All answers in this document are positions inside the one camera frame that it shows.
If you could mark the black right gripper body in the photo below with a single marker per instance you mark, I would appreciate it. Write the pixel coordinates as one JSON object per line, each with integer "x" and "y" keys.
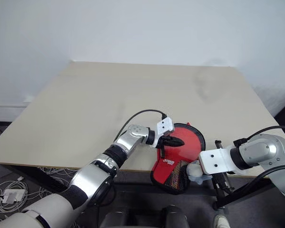
{"x": 222, "y": 181}

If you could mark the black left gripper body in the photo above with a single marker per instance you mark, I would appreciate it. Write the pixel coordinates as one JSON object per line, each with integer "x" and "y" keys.
{"x": 163, "y": 140}

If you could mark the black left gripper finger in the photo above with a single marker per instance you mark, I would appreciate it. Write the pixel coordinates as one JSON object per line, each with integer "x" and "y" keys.
{"x": 163, "y": 152}
{"x": 176, "y": 142}

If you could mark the black red paddle case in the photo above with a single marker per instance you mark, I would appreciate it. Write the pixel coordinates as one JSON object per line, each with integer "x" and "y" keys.
{"x": 157, "y": 172}

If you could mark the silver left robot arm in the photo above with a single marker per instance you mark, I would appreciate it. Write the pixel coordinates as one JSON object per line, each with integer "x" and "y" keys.
{"x": 92, "y": 175}

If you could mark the white shoe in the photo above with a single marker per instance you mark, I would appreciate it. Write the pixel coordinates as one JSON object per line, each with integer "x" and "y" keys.
{"x": 222, "y": 222}

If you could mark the dark rounded shape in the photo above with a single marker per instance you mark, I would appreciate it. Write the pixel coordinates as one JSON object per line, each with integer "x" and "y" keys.
{"x": 114, "y": 218}
{"x": 173, "y": 217}

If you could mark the small white plug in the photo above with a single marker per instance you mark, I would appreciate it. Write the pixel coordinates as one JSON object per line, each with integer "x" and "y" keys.
{"x": 20, "y": 179}

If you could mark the white power adapter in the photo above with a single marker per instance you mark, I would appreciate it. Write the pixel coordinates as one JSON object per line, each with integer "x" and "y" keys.
{"x": 13, "y": 195}

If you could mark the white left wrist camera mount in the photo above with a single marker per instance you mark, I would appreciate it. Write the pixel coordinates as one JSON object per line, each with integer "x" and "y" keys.
{"x": 164, "y": 126}

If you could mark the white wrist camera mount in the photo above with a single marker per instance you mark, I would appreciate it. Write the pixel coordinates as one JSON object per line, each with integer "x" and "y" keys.
{"x": 213, "y": 161}
{"x": 164, "y": 126}

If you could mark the black metal table frame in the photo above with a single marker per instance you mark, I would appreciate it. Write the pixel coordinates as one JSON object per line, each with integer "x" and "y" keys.
{"x": 239, "y": 192}

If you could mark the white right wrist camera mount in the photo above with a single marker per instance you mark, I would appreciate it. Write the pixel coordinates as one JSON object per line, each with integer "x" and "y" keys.
{"x": 213, "y": 161}

